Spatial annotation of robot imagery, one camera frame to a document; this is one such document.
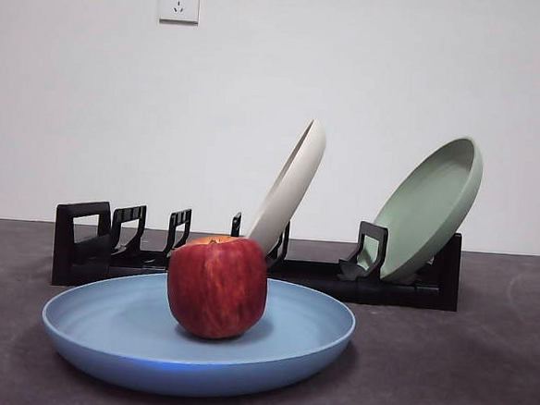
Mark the red apple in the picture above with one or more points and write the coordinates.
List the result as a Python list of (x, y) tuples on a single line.
[(218, 287)]

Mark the blue plate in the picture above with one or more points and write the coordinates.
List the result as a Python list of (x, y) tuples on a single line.
[(117, 335)]

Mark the white plate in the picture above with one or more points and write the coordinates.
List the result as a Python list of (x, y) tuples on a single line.
[(294, 185)]

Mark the green plate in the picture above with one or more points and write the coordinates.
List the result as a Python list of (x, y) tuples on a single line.
[(427, 213)]

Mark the black plate rack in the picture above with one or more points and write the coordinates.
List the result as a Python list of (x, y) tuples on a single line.
[(68, 272)]

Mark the white wall socket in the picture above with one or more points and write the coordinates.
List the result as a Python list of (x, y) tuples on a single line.
[(179, 1)]

